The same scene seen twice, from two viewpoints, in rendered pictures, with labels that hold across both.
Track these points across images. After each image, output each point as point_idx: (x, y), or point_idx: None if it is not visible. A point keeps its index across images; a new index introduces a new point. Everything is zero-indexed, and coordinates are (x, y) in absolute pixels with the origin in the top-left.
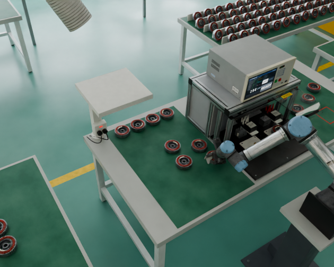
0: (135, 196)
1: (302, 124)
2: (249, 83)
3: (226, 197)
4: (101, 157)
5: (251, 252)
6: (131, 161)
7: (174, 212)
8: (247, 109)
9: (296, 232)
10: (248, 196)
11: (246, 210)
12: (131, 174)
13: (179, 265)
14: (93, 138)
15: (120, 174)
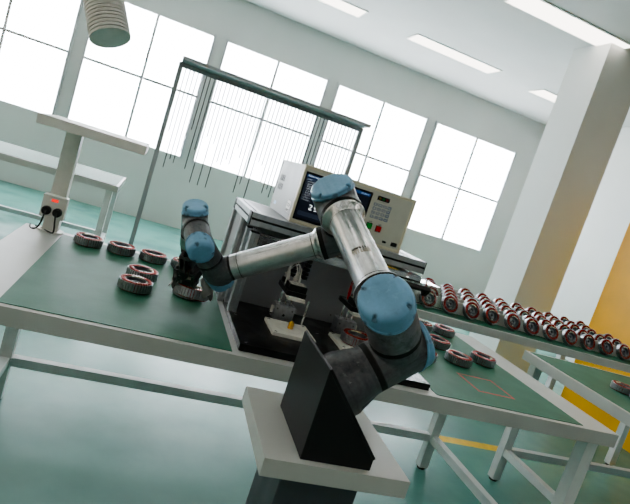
0: None
1: (335, 181)
2: (309, 186)
3: (150, 331)
4: (15, 235)
5: None
6: (53, 253)
7: (25, 294)
8: (316, 292)
9: (259, 482)
10: None
11: None
12: (31, 256)
13: None
14: (37, 228)
15: (13, 249)
